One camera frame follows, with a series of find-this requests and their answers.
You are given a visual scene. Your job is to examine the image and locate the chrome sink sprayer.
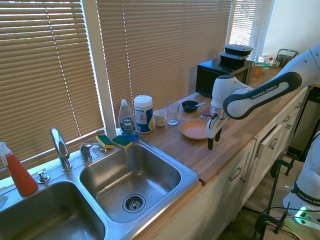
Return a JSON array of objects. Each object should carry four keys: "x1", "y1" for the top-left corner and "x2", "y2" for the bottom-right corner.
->
[{"x1": 79, "y1": 142, "x2": 100, "y2": 162}]

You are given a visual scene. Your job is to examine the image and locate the blue Dawn dish soap bottle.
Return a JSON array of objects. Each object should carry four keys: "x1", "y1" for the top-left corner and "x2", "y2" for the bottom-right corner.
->
[{"x1": 117, "y1": 98, "x2": 139, "y2": 141}]

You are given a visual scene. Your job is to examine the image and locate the wide beige window blind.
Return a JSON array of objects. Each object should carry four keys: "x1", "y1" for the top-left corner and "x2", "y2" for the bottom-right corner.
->
[{"x1": 0, "y1": 0, "x2": 106, "y2": 180}]

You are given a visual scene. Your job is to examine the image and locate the white ceramic mug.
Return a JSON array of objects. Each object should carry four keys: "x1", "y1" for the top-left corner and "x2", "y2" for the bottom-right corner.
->
[{"x1": 152, "y1": 109, "x2": 168, "y2": 128}]

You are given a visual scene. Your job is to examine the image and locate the small black food container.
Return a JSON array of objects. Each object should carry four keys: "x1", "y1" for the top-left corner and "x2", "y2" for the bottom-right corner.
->
[{"x1": 223, "y1": 44, "x2": 254, "y2": 56}]

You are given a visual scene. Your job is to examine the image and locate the white wipes canister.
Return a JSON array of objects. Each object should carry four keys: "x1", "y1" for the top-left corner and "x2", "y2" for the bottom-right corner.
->
[{"x1": 133, "y1": 94, "x2": 155, "y2": 134}]

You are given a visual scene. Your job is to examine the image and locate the orange liquid spray bottle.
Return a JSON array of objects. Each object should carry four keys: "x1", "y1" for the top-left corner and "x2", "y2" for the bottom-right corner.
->
[{"x1": 0, "y1": 141, "x2": 39, "y2": 197}]

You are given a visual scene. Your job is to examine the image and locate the wire basket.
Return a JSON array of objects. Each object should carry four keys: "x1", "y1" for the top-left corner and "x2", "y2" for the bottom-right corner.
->
[{"x1": 275, "y1": 48, "x2": 300, "y2": 69}]

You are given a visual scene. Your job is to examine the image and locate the metal sink drain strainer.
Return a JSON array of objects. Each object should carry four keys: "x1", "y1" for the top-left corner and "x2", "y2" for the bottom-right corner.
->
[{"x1": 122, "y1": 192, "x2": 146, "y2": 214}]

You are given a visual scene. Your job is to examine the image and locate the large black food container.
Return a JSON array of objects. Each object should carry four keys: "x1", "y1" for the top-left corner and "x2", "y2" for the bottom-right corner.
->
[{"x1": 219, "y1": 51, "x2": 248, "y2": 67}]

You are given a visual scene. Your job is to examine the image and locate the orange jar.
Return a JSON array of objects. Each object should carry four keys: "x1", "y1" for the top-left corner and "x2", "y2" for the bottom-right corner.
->
[{"x1": 251, "y1": 63, "x2": 265, "y2": 79}]

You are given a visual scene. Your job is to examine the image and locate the black microwave oven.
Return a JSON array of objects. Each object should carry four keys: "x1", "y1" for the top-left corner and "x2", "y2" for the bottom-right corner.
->
[{"x1": 195, "y1": 58, "x2": 256, "y2": 99}]

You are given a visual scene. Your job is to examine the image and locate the clear drinking glass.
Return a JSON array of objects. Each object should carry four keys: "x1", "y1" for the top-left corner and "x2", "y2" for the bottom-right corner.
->
[{"x1": 166, "y1": 101, "x2": 181, "y2": 126}]

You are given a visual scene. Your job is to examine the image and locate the narrow bright window blind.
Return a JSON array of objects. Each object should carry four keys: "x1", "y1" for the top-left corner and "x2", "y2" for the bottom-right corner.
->
[{"x1": 228, "y1": 0, "x2": 275, "y2": 63}]

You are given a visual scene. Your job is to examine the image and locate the black bowl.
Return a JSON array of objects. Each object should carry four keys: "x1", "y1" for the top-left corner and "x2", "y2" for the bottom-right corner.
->
[{"x1": 181, "y1": 100, "x2": 200, "y2": 114}]

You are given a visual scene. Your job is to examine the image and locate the stainless steel double sink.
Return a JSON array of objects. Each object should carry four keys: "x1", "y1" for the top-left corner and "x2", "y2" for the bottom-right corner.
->
[{"x1": 0, "y1": 136, "x2": 200, "y2": 240}]

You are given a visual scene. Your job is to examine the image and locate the black appliance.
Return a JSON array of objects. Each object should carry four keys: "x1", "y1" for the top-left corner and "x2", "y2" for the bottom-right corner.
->
[{"x1": 291, "y1": 85, "x2": 320, "y2": 162}]

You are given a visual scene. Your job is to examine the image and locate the orange round plate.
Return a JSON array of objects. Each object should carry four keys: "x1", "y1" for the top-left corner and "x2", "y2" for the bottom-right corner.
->
[{"x1": 180, "y1": 120, "x2": 209, "y2": 141}]

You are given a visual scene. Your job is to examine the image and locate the small chrome sink knob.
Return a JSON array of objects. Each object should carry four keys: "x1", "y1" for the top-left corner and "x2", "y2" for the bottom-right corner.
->
[{"x1": 37, "y1": 170, "x2": 51, "y2": 185}]

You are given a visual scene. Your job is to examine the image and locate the clear jar with white lid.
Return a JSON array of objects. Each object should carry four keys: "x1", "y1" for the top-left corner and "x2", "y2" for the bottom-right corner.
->
[{"x1": 258, "y1": 54, "x2": 275, "y2": 70}]

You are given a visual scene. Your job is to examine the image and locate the black C-clamp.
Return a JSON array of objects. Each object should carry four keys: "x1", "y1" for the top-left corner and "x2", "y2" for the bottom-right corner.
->
[
  {"x1": 269, "y1": 154, "x2": 299, "y2": 178},
  {"x1": 254, "y1": 201, "x2": 291, "y2": 240}
]

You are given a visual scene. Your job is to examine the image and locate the medium beige window blind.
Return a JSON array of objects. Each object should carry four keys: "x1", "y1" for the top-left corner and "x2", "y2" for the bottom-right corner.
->
[{"x1": 95, "y1": 0, "x2": 234, "y2": 122}]

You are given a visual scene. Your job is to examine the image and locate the yellow green sponge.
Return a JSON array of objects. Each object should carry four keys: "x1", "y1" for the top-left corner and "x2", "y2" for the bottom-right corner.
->
[
  {"x1": 111, "y1": 135, "x2": 134, "y2": 151},
  {"x1": 95, "y1": 134, "x2": 115, "y2": 150}
]

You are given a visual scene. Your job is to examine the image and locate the chrome kitchen faucet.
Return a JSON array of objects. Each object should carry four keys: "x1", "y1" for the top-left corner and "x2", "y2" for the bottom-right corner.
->
[{"x1": 49, "y1": 127, "x2": 73, "y2": 172}]

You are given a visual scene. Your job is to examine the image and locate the white kitchen cabinet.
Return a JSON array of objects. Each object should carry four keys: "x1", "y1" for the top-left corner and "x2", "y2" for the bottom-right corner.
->
[{"x1": 132, "y1": 87, "x2": 312, "y2": 240}]

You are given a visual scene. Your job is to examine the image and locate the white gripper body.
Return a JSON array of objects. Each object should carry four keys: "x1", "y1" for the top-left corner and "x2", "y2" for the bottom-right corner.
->
[{"x1": 205, "y1": 115, "x2": 229, "y2": 140}]

